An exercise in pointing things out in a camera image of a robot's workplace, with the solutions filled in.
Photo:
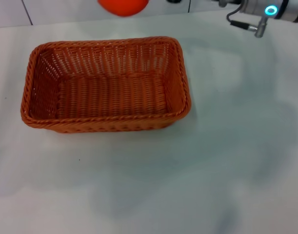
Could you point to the orange round fruit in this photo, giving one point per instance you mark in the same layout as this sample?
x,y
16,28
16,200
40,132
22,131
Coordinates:
x,y
123,6

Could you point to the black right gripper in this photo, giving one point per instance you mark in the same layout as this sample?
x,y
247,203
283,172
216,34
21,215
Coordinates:
x,y
174,1

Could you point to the orange woven plastic basket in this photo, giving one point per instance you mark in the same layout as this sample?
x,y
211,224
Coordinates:
x,y
109,97

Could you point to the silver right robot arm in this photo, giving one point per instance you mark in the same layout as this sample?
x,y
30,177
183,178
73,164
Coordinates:
x,y
283,9

